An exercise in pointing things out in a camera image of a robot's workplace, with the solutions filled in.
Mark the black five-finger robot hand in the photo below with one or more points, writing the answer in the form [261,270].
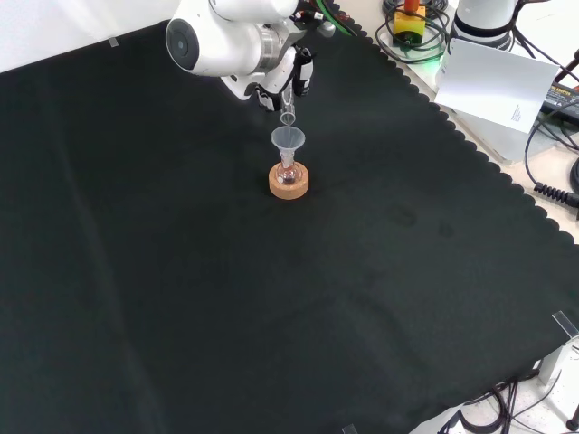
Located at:
[304,72]

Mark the clear plastic funnel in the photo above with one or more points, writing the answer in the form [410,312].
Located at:
[288,138]

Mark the pale board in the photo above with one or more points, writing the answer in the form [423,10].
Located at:
[493,81]

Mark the clear graduated cylinder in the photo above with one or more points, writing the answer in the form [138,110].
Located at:
[288,115]

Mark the white bench bracket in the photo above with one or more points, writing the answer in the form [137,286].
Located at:
[561,348]

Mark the clear round-bottom flask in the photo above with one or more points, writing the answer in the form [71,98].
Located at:
[288,174]

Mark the yellow stop button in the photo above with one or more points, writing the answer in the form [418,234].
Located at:
[409,25]

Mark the black tripod leg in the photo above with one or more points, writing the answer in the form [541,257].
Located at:
[567,68]

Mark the black cloth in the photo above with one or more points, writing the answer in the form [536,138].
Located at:
[226,294]

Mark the black power adapter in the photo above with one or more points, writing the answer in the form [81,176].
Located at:
[563,97]

